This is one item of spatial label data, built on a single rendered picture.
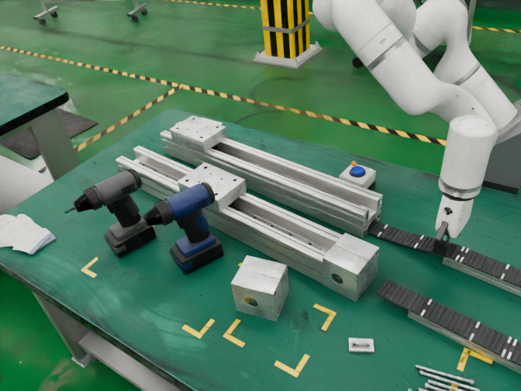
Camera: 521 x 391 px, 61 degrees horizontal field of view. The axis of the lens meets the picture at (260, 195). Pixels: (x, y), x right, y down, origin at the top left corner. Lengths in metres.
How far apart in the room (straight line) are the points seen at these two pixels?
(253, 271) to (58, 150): 1.71
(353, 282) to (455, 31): 0.75
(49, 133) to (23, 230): 1.07
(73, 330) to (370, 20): 1.47
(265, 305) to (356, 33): 0.59
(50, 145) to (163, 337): 1.62
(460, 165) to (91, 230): 1.01
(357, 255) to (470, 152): 0.32
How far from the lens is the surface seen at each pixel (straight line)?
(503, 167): 1.44
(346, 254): 1.04
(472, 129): 0.95
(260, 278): 1.00
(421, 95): 0.93
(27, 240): 1.45
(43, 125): 2.46
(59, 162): 2.55
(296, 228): 1.14
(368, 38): 0.93
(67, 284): 1.28
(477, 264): 1.15
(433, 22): 1.39
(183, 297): 1.12
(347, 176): 1.32
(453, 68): 1.41
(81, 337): 1.90
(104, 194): 1.16
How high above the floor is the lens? 1.62
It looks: 38 degrees down
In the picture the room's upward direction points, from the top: 7 degrees counter-clockwise
